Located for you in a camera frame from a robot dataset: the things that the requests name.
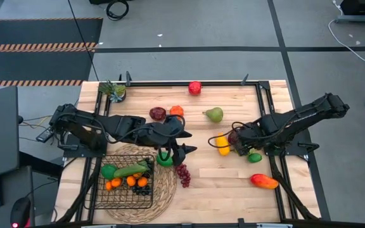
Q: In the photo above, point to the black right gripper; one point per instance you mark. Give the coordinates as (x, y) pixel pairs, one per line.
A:
(252, 137)

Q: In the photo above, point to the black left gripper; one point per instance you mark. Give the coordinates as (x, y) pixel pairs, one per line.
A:
(163, 133)

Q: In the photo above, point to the light green apple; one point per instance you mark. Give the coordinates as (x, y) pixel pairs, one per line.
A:
(254, 157)

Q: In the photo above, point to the yellow mango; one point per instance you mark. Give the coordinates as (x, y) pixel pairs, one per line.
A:
(223, 145)

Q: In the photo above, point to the green lime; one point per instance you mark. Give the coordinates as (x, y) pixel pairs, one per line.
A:
(166, 163)

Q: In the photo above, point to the red grape bunch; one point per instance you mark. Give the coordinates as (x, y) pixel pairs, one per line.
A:
(184, 175)

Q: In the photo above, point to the red orange mango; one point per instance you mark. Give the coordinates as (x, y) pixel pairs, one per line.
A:
(263, 181)

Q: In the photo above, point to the green pear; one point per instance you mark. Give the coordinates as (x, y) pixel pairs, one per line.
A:
(215, 114)

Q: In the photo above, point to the dark red pomegranate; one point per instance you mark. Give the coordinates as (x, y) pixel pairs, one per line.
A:
(157, 113)

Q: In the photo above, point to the bright red pomegranate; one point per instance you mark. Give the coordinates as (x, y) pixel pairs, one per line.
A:
(194, 88)

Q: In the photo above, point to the three oranges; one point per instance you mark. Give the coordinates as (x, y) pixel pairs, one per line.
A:
(142, 182)

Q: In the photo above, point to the green cucumber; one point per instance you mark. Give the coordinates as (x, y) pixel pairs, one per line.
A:
(128, 171)

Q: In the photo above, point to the orange pair with leaves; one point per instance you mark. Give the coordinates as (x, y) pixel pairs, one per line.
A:
(116, 182)

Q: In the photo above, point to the dark green round fruit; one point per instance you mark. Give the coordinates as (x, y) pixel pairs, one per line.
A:
(108, 172)

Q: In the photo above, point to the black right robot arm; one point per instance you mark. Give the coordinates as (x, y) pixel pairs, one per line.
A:
(312, 112)

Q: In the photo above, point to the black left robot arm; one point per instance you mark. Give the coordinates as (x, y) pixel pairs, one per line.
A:
(125, 126)

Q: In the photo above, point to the round woven straw placemat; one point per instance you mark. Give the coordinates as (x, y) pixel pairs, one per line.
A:
(165, 196)

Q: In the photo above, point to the black grape bunch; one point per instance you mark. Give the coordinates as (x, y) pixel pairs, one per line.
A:
(141, 190)

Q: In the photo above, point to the small potted succulent plant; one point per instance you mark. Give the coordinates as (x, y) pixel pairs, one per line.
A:
(116, 92)

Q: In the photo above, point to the black handheld device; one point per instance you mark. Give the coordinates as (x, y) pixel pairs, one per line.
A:
(44, 135)

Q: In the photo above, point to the black computer mouse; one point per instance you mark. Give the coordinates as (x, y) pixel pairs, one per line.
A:
(20, 210)

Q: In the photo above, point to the black desk surface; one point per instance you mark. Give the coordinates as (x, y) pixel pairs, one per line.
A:
(11, 187)

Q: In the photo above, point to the black hazard-striped floor mat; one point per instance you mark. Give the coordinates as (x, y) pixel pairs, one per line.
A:
(36, 31)

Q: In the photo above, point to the black metal table frame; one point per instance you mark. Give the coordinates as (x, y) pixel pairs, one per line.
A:
(157, 84)

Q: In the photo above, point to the grey desk frame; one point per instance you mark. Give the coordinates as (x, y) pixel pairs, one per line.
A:
(353, 19)

